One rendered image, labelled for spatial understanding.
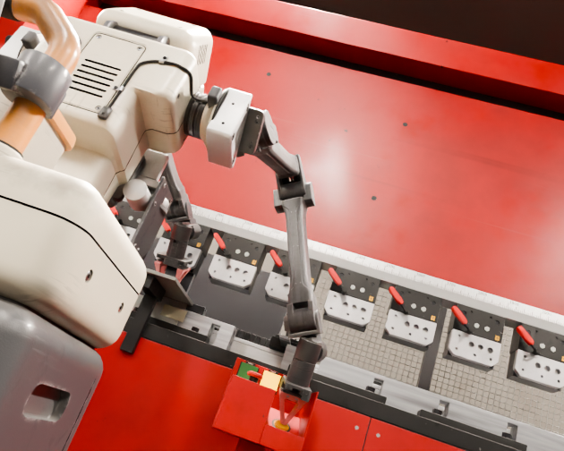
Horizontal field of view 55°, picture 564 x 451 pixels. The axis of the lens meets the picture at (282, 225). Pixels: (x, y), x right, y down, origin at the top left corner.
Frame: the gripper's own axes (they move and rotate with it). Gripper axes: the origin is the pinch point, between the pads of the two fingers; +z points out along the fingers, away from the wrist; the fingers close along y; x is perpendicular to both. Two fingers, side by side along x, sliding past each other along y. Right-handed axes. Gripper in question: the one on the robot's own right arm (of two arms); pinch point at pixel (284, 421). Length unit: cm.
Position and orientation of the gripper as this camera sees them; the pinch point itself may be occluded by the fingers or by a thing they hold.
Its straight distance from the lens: 136.9
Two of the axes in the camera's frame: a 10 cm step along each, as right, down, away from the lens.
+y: -0.5, 1.1, 9.9
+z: -3.3, 9.3, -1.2
